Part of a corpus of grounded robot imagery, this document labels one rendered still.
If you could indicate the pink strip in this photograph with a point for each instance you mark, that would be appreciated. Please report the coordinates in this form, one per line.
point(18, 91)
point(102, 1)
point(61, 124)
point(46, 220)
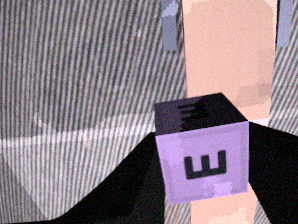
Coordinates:
point(229, 48)

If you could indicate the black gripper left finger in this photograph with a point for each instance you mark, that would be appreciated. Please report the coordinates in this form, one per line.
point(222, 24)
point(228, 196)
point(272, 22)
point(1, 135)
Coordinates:
point(133, 193)

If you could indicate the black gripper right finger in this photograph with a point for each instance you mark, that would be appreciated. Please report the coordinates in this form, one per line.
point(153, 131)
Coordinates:
point(273, 172)

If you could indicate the lavender cube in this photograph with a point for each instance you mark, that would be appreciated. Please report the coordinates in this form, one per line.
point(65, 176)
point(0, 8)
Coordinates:
point(203, 145)

